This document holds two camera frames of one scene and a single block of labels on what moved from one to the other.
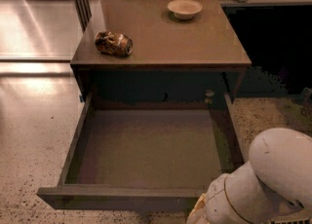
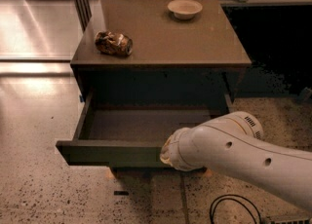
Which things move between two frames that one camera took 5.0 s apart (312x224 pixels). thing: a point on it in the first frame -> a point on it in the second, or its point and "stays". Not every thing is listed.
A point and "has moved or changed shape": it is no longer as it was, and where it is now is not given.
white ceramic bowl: x=184 y=9 stays
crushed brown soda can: x=110 y=42 stays
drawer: x=148 y=151 has moved or changed shape
